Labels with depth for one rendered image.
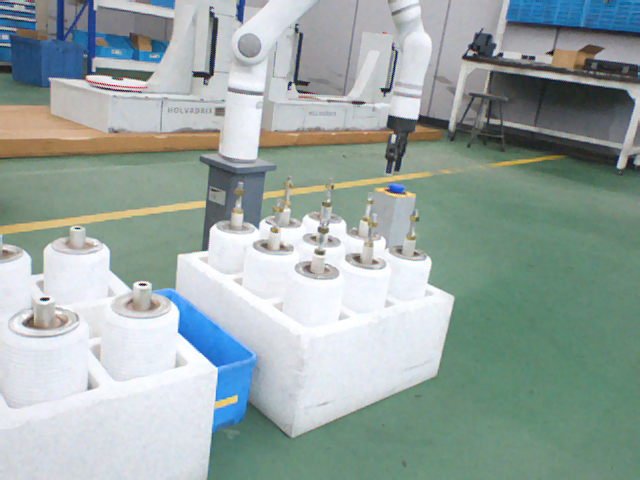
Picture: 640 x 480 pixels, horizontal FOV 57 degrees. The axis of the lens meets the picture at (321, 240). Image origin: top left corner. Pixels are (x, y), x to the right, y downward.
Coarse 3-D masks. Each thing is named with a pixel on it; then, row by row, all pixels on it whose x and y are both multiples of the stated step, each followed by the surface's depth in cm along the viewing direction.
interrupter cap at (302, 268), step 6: (300, 264) 99; (306, 264) 99; (300, 270) 96; (306, 270) 97; (324, 270) 98; (330, 270) 98; (336, 270) 98; (306, 276) 94; (312, 276) 94; (318, 276) 94; (324, 276) 95; (330, 276) 95; (336, 276) 96
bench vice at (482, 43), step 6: (480, 30) 510; (474, 36) 527; (480, 36) 523; (486, 36) 522; (492, 36) 529; (474, 42) 527; (480, 42) 524; (486, 42) 530; (468, 48) 519; (474, 48) 519; (480, 48) 524; (486, 48) 532; (492, 48) 537; (474, 54) 538; (480, 54) 536; (486, 54) 533; (492, 54) 540
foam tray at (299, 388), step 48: (192, 288) 113; (240, 288) 104; (432, 288) 118; (240, 336) 102; (288, 336) 92; (336, 336) 94; (384, 336) 103; (432, 336) 114; (288, 384) 94; (336, 384) 98; (384, 384) 108; (288, 432) 95
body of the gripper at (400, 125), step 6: (390, 120) 147; (396, 120) 146; (402, 120) 146; (408, 120) 146; (414, 120) 147; (390, 126) 147; (396, 126) 146; (402, 126) 146; (408, 126) 146; (414, 126) 148; (396, 132) 147; (402, 132) 148; (402, 138) 149
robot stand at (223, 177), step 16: (208, 160) 150; (224, 160) 150; (208, 176) 152; (224, 176) 148; (240, 176) 147; (256, 176) 151; (208, 192) 153; (224, 192) 149; (256, 192) 153; (208, 208) 154; (224, 208) 150; (256, 208) 154; (208, 224) 155; (256, 224) 156; (208, 240) 156
